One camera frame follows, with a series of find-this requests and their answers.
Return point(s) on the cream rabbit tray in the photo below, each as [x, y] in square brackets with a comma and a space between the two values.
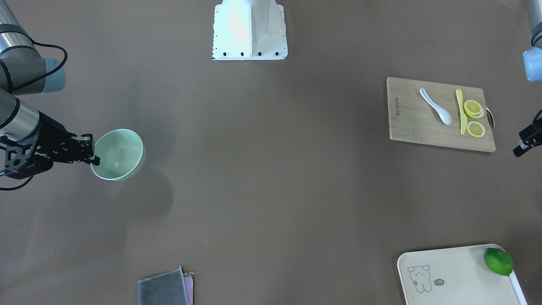
[455, 276]

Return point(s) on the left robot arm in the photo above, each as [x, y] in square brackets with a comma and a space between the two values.
[532, 58]

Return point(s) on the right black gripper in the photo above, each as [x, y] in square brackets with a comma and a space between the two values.
[51, 134]

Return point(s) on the lemon slice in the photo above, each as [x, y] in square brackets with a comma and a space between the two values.
[473, 109]
[475, 129]

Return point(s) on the bamboo cutting board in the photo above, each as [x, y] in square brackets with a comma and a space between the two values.
[413, 120]

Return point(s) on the white plastic spoon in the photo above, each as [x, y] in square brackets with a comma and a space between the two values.
[443, 114]

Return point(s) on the grey folded cloth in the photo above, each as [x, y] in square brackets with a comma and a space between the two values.
[169, 288]

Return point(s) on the green lime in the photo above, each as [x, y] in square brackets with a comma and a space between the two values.
[498, 261]

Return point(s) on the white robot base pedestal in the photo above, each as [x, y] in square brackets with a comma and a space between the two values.
[249, 30]

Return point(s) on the light green bowl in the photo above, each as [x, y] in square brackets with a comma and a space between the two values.
[122, 154]

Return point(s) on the upper lemon slice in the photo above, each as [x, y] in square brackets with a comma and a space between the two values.
[473, 109]

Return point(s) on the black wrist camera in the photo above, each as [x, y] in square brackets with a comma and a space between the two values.
[24, 162]

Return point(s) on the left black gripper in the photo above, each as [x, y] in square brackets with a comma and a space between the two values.
[530, 136]

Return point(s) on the yellow plastic knife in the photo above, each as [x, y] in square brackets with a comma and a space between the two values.
[462, 115]

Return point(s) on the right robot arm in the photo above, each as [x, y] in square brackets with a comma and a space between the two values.
[29, 67]

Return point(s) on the lower lemon slice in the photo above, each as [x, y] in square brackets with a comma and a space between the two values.
[475, 129]

